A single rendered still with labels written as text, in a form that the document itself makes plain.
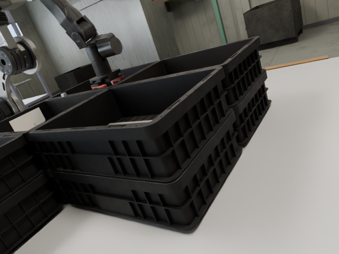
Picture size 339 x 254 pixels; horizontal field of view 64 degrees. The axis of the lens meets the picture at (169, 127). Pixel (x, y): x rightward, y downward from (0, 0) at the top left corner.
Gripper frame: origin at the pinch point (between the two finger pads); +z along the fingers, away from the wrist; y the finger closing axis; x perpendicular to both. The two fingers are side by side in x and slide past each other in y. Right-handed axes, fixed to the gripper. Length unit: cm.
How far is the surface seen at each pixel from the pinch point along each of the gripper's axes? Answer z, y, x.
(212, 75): -7, -10, -51
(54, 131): -6.5, -35.3, -26.1
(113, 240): 16, -39, -37
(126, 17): -38, 306, 312
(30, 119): -1.7, -21.4, 26.8
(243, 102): 5.0, 2.5, -49.4
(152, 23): -14, 330, 277
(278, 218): 16, -23, -65
